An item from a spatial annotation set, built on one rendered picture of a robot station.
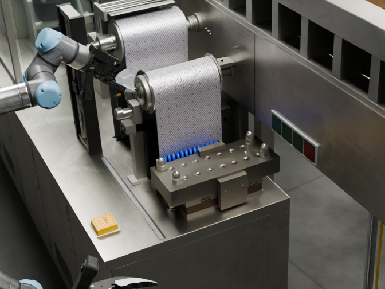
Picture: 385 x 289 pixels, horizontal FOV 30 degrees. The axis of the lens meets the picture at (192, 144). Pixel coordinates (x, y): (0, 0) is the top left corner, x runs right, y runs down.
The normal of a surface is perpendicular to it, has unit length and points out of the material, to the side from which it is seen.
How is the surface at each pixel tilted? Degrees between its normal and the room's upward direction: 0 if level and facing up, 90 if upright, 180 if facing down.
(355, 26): 90
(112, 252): 0
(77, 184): 0
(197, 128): 90
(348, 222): 0
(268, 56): 90
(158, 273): 90
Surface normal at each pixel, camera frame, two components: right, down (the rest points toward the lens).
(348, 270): -0.05, -0.85
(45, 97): 0.33, 0.48
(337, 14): -0.90, 0.27
